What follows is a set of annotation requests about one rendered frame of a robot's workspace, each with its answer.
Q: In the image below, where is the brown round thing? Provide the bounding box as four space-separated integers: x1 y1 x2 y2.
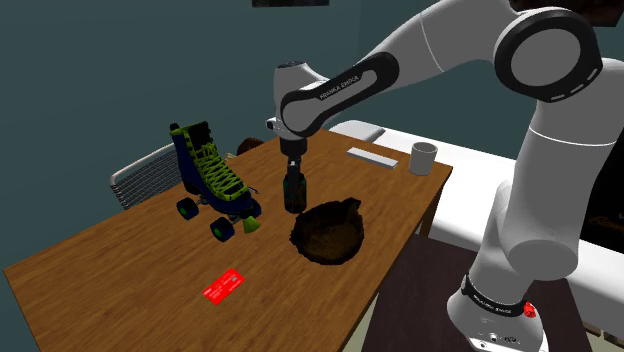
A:
236 136 266 157

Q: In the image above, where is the dark brown bowl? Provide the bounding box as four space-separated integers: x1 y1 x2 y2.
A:
289 196 366 266

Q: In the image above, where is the blue and green roller skate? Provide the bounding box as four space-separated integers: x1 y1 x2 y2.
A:
168 121 263 244

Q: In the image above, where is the grey flat box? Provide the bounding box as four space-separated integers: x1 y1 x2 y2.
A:
345 147 400 171

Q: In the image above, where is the grey cup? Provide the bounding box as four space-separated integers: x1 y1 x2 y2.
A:
407 141 439 177

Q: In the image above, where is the red card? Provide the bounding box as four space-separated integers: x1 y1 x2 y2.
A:
201 267 246 307

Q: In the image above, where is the grey metal chair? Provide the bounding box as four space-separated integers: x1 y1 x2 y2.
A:
109 142 184 211

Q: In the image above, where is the dark robot stand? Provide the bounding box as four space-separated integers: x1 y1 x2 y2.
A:
361 233 594 352

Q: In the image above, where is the wooden table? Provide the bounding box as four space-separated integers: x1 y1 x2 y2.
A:
3 127 454 352

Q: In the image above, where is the dark wall picture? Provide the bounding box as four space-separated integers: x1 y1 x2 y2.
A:
251 0 331 9

